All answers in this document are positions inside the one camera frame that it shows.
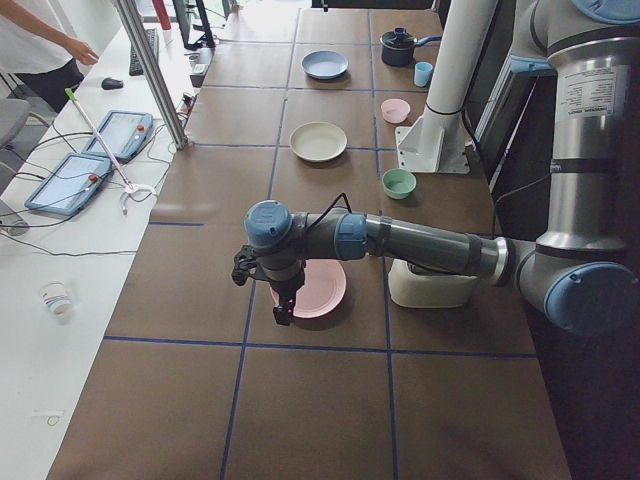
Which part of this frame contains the dark blue pot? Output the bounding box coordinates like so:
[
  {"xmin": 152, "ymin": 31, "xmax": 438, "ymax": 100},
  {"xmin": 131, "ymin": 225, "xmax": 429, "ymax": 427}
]
[{"xmin": 380, "ymin": 27, "xmax": 442, "ymax": 67}]

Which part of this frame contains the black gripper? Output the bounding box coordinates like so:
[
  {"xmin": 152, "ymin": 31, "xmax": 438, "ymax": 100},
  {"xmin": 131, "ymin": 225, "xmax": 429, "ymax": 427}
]
[{"xmin": 261, "ymin": 259, "xmax": 306, "ymax": 325}]

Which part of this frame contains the black keyboard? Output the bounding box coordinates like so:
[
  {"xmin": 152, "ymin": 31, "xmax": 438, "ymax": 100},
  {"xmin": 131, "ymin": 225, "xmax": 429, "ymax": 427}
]
[{"xmin": 128, "ymin": 28, "xmax": 160, "ymax": 77}]

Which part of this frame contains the paper cup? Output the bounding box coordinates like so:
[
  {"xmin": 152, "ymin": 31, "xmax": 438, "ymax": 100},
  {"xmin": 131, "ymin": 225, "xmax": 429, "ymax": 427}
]
[{"xmin": 39, "ymin": 281, "xmax": 72, "ymax": 315}]

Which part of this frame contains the aluminium frame post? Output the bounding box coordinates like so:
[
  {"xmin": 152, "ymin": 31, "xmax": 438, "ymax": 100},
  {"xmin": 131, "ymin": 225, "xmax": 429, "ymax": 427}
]
[{"xmin": 113, "ymin": 0, "xmax": 188, "ymax": 150}]

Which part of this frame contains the cream plate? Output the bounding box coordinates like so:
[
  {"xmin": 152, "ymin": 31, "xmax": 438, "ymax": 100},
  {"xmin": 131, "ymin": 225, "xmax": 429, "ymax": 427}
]
[{"xmin": 289, "ymin": 121, "xmax": 347, "ymax": 162}]

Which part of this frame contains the far teach pendant tablet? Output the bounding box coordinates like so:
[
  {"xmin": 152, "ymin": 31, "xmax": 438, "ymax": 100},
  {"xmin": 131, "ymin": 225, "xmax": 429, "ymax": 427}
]
[{"xmin": 98, "ymin": 110, "xmax": 153, "ymax": 164}]

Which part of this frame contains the black computer mouse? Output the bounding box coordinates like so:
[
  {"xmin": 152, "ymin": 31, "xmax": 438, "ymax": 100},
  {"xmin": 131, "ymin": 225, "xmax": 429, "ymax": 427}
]
[{"xmin": 101, "ymin": 77, "xmax": 124, "ymax": 91}]

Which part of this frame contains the black monitor stand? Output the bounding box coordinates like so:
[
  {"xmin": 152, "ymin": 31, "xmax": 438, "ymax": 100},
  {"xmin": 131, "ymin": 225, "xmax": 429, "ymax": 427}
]
[{"xmin": 172, "ymin": 0, "xmax": 215, "ymax": 51}]

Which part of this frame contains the pink bowl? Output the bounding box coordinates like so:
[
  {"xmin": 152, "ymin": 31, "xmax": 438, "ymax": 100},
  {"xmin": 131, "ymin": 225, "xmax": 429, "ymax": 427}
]
[{"xmin": 380, "ymin": 98, "xmax": 411, "ymax": 124}]

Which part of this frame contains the person in white shirt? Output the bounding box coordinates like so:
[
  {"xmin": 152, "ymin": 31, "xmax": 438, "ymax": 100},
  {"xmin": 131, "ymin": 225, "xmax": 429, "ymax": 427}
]
[{"xmin": 1, "ymin": 1, "xmax": 99, "ymax": 113}]

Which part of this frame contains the pink plate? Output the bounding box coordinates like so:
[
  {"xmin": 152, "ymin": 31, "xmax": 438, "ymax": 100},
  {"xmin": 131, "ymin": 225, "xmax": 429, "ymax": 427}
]
[{"xmin": 271, "ymin": 259, "xmax": 346, "ymax": 322}]

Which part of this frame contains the near teach pendant tablet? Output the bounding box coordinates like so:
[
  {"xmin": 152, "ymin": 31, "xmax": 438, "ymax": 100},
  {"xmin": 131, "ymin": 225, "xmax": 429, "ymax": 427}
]
[{"xmin": 24, "ymin": 153, "xmax": 112, "ymax": 216}]

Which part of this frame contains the blue cup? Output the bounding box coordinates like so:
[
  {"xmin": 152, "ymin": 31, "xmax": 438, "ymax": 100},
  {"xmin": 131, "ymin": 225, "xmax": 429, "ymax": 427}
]
[{"xmin": 413, "ymin": 61, "xmax": 434, "ymax": 87}]

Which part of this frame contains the blue plate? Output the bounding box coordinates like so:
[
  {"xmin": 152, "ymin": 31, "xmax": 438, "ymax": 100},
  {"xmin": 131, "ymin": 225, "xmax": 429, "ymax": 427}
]
[{"xmin": 301, "ymin": 50, "xmax": 349, "ymax": 80}]

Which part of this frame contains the white reacher stick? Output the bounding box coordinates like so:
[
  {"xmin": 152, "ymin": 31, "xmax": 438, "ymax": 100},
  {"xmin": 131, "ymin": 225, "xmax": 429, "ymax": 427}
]
[{"xmin": 64, "ymin": 88, "xmax": 157, "ymax": 214}]

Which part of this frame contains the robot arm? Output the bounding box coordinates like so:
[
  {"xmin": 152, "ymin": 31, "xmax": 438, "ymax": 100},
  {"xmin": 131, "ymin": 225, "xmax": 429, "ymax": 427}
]
[{"xmin": 232, "ymin": 1, "xmax": 639, "ymax": 336}]

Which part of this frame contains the grey office chair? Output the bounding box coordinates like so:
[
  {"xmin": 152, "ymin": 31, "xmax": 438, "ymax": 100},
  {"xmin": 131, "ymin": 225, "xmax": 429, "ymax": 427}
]
[{"xmin": 0, "ymin": 98, "xmax": 31, "ymax": 148}]

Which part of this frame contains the cream toaster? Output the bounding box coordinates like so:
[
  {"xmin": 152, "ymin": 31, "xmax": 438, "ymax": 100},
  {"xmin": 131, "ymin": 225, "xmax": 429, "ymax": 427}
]
[{"xmin": 388, "ymin": 259, "xmax": 480, "ymax": 309}]

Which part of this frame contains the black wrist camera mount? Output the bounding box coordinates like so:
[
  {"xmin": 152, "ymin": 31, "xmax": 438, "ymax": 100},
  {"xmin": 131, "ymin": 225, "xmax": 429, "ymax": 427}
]
[{"xmin": 231, "ymin": 245, "xmax": 262, "ymax": 286}]

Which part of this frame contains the green bowl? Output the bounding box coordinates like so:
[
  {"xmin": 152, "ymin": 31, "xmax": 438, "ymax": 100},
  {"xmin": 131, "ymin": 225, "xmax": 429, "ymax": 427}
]
[{"xmin": 382, "ymin": 168, "xmax": 417, "ymax": 200}]

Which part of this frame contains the teach pendant tablet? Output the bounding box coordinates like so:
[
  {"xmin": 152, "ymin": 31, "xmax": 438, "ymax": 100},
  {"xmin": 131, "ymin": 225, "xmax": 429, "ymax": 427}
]
[
  {"xmin": 24, "ymin": 153, "xmax": 112, "ymax": 216},
  {"xmin": 98, "ymin": 110, "xmax": 153, "ymax": 164}
]

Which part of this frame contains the white mounting post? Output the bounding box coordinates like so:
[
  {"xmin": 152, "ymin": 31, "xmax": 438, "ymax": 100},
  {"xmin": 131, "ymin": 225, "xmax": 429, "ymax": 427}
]
[{"xmin": 396, "ymin": 0, "xmax": 498, "ymax": 174}]

